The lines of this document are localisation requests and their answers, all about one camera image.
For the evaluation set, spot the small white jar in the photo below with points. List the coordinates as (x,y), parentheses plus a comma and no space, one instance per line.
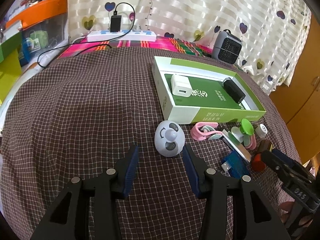
(261,130)

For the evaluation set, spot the clear storage box orange lid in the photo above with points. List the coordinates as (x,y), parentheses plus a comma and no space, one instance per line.
(50,5)

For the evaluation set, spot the silver nail clipper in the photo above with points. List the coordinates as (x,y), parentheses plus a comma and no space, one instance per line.
(240,150)

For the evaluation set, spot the black rectangular device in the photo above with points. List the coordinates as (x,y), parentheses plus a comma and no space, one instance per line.
(233,91)

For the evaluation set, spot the blue printed box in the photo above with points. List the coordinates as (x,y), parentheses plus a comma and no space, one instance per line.
(35,43)

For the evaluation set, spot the white power strip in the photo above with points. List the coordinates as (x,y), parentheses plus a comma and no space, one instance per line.
(140,37)

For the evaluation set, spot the pink and green plaid cloth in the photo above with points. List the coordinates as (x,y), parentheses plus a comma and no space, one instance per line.
(162,45)

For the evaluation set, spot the brown bottle with red cap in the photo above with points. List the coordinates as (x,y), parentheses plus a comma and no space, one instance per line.
(258,163)

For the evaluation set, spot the green and white cardboard box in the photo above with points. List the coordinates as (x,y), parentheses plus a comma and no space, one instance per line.
(185,116)

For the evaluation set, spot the cream curtain with hearts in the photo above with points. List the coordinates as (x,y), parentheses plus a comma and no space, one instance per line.
(200,5)

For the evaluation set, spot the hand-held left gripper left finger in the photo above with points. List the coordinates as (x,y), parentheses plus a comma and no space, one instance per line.
(132,165)

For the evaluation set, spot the blue USB card reader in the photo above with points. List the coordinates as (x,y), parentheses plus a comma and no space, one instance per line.
(237,165)

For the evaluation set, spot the grey panda-shaped toy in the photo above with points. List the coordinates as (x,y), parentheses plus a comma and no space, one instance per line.
(167,140)

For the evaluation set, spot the white USB charger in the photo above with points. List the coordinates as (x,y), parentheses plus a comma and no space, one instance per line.
(181,85)

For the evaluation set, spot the grey mini heater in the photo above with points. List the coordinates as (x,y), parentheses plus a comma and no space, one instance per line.
(226,47)

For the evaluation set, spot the wooden cabinet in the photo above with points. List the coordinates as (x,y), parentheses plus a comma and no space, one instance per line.
(300,92)

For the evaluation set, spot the black power adapter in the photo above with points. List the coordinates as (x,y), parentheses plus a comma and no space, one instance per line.
(115,23)

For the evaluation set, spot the lime yellow box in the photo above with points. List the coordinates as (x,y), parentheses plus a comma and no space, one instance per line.
(10,80)

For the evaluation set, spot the green-topped white knob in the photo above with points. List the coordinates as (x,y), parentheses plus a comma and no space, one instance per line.
(246,127)

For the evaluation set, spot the green lidded cardboard box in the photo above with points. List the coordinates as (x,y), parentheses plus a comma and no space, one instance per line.
(7,47)

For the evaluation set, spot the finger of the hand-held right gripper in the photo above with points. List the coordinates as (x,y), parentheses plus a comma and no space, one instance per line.
(275,163)
(282,155)

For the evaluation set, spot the brown checked blanket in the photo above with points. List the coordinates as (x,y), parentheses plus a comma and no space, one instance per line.
(87,105)

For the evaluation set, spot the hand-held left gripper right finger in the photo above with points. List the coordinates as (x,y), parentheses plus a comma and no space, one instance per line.
(191,165)

